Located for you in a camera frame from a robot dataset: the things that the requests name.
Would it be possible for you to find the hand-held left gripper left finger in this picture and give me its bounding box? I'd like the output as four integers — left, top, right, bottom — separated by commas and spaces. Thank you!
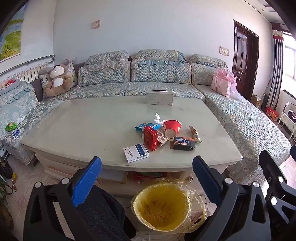
23, 156, 102, 241

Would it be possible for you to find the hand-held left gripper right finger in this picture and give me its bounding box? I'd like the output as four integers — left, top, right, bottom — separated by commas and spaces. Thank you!
192, 155, 271, 241

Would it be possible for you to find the black carton box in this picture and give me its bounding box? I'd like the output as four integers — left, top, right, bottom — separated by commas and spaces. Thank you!
170, 136, 196, 151

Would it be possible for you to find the candy wrapper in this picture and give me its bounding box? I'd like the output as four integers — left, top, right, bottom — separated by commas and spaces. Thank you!
189, 126, 202, 143

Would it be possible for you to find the bin with yellow bag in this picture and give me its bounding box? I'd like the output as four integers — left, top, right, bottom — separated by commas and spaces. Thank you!
131, 178, 207, 234

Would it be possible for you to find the white and blue box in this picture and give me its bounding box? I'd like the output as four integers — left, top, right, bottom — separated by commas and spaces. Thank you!
123, 143, 149, 163

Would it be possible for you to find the small patterned box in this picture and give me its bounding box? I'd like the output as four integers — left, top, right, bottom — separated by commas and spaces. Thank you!
157, 132, 170, 147

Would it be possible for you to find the red paper cup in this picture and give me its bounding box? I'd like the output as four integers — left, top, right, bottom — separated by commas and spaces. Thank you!
162, 120, 182, 138

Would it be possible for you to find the red carton box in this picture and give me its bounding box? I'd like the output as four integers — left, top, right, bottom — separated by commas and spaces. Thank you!
144, 126, 158, 151

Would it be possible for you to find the white tissue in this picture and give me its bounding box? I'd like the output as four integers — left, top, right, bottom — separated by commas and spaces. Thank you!
151, 113, 167, 124

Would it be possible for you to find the blue bear print box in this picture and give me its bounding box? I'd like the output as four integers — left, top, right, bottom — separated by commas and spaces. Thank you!
135, 122, 161, 132

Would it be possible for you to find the white metal chair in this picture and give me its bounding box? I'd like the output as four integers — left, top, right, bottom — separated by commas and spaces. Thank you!
279, 102, 296, 139

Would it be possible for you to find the white coffee table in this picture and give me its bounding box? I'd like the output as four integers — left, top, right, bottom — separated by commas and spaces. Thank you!
21, 96, 243, 197

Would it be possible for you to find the red gift box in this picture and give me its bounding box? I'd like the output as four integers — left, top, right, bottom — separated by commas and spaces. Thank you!
265, 106, 280, 121

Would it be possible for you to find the cardboard box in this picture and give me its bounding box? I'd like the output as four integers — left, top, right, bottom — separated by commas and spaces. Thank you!
252, 94, 264, 108

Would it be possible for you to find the white plastic bag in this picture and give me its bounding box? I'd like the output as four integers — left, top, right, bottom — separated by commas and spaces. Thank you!
230, 89, 247, 103

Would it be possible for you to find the black bag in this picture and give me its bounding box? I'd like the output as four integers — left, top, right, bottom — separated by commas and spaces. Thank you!
0, 156, 13, 179

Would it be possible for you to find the striped curtain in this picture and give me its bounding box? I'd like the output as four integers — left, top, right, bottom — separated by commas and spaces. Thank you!
269, 22, 285, 112

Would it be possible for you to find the pale patterned tissue box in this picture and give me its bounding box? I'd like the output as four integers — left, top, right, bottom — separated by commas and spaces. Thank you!
146, 89, 174, 106

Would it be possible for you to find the window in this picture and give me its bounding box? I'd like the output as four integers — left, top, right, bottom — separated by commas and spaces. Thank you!
283, 34, 296, 82

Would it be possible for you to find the pink gift bag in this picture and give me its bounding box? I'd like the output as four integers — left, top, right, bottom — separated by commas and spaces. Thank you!
210, 69, 237, 97

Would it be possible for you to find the grey pillow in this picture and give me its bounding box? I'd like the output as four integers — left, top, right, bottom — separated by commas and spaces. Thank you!
30, 78, 45, 101

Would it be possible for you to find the brown teddy bear plush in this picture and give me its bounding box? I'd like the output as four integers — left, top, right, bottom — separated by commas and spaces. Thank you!
45, 64, 73, 97

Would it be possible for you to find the blue quilted sofa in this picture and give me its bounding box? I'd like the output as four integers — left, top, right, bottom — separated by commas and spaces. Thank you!
0, 50, 292, 186

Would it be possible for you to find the cartoon print pillow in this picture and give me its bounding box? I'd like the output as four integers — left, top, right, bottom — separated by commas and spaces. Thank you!
40, 62, 78, 93

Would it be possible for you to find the dark wooden door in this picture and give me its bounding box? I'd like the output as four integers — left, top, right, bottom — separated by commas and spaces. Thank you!
232, 20, 259, 100

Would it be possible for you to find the grey plush toy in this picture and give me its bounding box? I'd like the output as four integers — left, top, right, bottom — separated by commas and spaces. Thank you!
38, 56, 77, 76

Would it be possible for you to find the white radiator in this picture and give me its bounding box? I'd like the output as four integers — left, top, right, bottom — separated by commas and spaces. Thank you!
14, 66, 50, 83

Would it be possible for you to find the grey wall pipe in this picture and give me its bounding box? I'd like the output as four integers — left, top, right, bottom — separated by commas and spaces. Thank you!
0, 54, 55, 76

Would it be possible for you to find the landscape wall painting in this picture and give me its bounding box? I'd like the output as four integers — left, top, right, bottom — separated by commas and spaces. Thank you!
0, 17, 25, 63

